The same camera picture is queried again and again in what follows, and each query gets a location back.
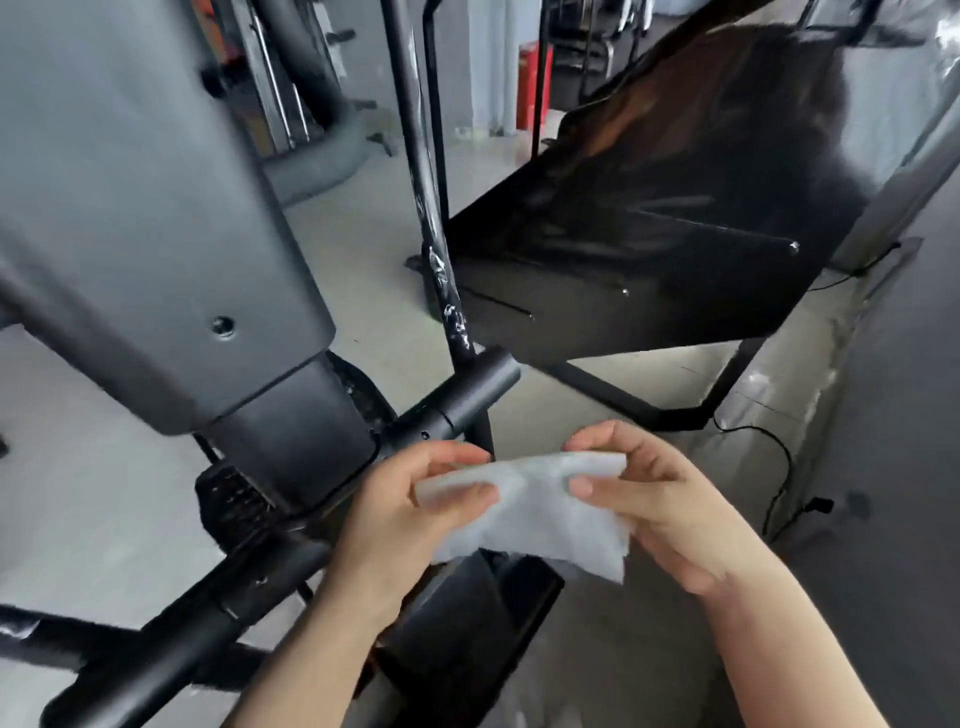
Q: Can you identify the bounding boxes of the red fire extinguisher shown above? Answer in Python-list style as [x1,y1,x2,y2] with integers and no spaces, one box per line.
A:
[516,40,555,134]

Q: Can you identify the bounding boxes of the black power cable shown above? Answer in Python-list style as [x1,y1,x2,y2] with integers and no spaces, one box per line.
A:
[709,417,836,539]

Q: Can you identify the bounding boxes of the person's right hand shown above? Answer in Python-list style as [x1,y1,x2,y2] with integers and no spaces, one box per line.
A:
[564,420,782,605]

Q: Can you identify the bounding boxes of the glossy black treadmill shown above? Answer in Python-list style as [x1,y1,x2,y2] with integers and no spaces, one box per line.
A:
[447,0,960,437]

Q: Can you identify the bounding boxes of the grey gym machine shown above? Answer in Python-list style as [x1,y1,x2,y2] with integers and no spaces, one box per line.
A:
[195,0,395,209]

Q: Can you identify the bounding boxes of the black elliptical machine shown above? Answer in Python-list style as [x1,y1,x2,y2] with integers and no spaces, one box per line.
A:
[0,0,572,728]

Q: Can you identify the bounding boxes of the white wet wipe sheet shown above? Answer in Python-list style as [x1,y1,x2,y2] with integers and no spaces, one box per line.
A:
[414,450,635,587]

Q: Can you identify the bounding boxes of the person's left hand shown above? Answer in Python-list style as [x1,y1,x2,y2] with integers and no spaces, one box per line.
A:
[322,438,501,632]

